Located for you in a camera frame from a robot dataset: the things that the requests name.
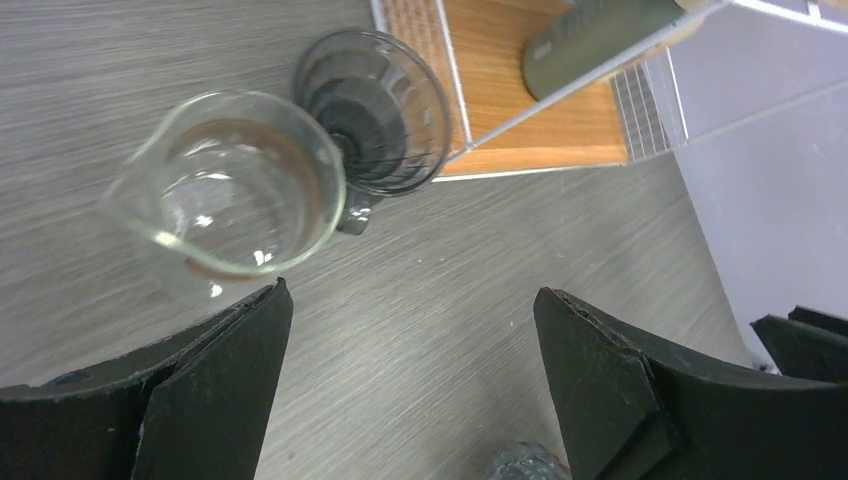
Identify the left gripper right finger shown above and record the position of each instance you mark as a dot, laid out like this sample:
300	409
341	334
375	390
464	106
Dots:
633	405

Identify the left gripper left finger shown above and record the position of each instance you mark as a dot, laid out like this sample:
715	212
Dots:
194	405

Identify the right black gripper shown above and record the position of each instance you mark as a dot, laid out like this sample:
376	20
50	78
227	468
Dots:
808	344

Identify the smoky grey plastic dripper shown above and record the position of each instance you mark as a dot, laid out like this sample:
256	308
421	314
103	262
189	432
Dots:
385	110

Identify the glass carafe brown collar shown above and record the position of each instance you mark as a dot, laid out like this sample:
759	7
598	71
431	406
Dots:
232	187

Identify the green grey cup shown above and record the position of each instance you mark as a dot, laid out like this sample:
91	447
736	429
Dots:
587	35

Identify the white wire wooden shelf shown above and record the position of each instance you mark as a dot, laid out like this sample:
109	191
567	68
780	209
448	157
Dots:
632	108

